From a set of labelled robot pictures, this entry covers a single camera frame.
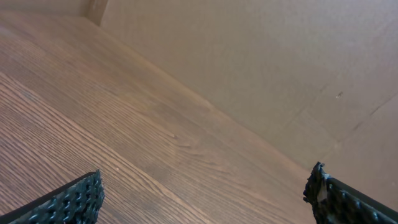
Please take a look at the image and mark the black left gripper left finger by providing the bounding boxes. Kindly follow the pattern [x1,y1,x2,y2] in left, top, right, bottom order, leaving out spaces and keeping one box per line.
[1,170,105,224]

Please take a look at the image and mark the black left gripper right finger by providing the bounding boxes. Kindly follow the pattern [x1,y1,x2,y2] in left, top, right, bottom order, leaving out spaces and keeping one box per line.
[303,162,397,224]

